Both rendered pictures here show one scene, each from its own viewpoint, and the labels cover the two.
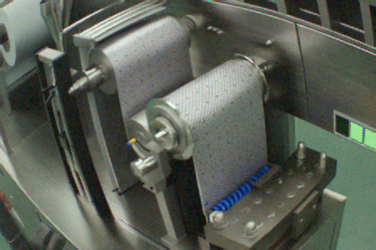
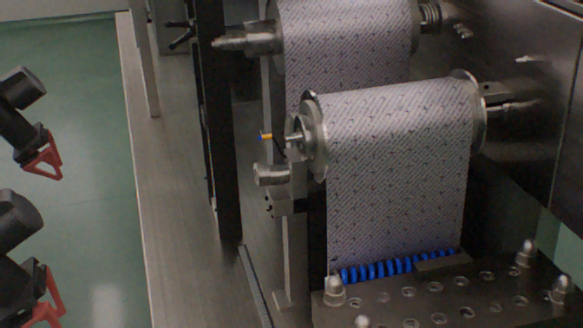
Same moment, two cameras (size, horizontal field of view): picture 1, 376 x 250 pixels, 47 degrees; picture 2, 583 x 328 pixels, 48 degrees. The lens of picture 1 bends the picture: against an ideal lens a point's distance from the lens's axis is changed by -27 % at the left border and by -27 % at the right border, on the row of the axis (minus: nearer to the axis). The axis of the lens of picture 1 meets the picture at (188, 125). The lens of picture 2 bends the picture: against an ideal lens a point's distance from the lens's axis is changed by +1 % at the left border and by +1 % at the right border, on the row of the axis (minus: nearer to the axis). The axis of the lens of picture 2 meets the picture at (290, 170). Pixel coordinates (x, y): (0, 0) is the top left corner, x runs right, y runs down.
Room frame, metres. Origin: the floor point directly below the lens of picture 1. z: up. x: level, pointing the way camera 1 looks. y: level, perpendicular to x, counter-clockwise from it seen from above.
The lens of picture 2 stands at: (0.22, -0.30, 1.70)
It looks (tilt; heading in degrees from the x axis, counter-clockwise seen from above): 29 degrees down; 24
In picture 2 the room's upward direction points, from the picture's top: 2 degrees counter-clockwise
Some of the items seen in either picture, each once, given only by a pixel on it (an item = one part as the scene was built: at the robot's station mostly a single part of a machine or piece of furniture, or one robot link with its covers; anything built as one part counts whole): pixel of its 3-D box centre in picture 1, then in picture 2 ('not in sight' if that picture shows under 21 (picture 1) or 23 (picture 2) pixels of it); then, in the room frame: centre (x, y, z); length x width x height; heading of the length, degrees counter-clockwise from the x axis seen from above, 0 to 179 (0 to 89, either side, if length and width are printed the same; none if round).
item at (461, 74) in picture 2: (246, 80); (461, 114); (1.22, -0.16, 1.25); 0.15 x 0.01 x 0.15; 38
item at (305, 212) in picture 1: (305, 215); not in sight; (0.96, -0.27, 0.96); 0.10 x 0.03 x 0.11; 128
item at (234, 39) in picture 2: (76, 87); (227, 42); (1.21, 0.26, 1.33); 0.06 x 0.03 x 0.03; 128
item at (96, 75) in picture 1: (93, 76); (260, 38); (1.25, 0.21, 1.33); 0.06 x 0.06 x 0.06; 38
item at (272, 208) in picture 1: (279, 200); (448, 313); (1.03, -0.20, 1.00); 0.40 x 0.16 x 0.06; 128
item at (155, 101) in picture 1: (169, 129); (313, 136); (1.07, 0.04, 1.25); 0.15 x 0.01 x 0.15; 38
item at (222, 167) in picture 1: (235, 162); (396, 217); (1.09, -0.09, 1.11); 0.23 x 0.01 x 0.18; 128
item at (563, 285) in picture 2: (323, 158); (564, 285); (1.09, -0.35, 1.05); 0.04 x 0.04 x 0.04
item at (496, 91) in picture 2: (254, 62); (489, 91); (1.25, -0.19, 1.28); 0.06 x 0.05 x 0.02; 128
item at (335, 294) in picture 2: (220, 218); (335, 288); (0.96, -0.03, 1.05); 0.04 x 0.04 x 0.04
